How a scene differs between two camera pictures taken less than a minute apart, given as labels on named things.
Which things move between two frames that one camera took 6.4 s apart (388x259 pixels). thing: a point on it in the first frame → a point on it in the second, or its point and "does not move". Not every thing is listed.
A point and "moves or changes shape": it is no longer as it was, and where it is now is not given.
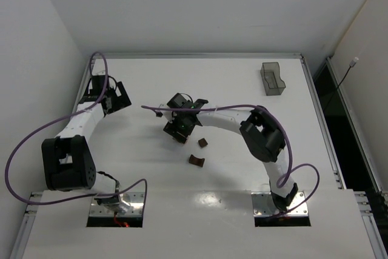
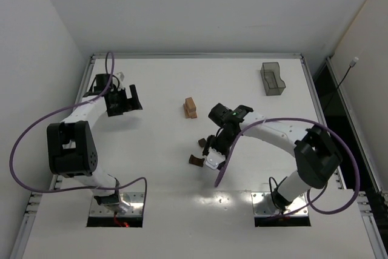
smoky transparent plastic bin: (271, 76) does not move
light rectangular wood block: (184, 144) moves or changes shape
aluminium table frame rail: (203, 57) does not move
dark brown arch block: (197, 161) does not move
